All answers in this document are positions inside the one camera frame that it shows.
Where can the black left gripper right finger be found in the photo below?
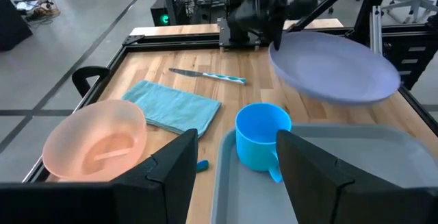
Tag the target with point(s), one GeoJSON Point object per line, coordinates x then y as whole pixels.
{"type": "Point", "coordinates": [315, 189]}

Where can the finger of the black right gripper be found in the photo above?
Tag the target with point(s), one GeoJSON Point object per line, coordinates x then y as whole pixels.
{"type": "Point", "coordinates": [279, 28]}

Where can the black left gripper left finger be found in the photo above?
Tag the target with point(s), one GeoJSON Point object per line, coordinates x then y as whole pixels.
{"type": "Point", "coordinates": [161, 189]}

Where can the iridescent purple teal fork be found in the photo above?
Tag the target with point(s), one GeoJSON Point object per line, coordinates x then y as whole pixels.
{"type": "Point", "coordinates": [202, 165]}

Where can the lavender plate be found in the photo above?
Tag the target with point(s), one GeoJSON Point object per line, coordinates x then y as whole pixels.
{"type": "Point", "coordinates": [335, 70]}

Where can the blue plastic cup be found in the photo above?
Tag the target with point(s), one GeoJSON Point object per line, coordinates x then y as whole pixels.
{"type": "Point", "coordinates": [256, 148]}

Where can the teal cloth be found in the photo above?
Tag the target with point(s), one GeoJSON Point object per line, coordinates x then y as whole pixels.
{"type": "Point", "coordinates": [171, 107]}

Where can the pink translucent bowl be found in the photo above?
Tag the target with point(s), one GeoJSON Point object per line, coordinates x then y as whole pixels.
{"type": "Point", "coordinates": [92, 138]}

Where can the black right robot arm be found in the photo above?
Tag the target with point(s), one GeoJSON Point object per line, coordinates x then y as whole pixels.
{"type": "Point", "coordinates": [239, 15]}

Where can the grey plastic tray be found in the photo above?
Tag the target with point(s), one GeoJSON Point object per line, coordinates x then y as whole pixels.
{"type": "Point", "coordinates": [359, 155]}

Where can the computer tower with green light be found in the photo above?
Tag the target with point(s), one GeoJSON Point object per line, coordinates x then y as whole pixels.
{"type": "Point", "coordinates": [165, 19]}

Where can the dark side stand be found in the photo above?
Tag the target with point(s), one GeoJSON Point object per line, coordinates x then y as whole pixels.
{"type": "Point", "coordinates": [410, 66]}

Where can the office chair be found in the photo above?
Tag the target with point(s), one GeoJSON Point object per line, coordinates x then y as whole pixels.
{"type": "Point", "coordinates": [415, 1]}

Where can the black floor box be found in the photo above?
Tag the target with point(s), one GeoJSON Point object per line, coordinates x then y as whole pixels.
{"type": "Point", "coordinates": [13, 25]}

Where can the silver extrusion post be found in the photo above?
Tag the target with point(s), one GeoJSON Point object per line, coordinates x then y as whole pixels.
{"type": "Point", "coordinates": [376, 28]}

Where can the black frame clamp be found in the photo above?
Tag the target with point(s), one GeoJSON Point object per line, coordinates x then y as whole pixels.
{"type": "Point", "coordinates": [85, 75]}

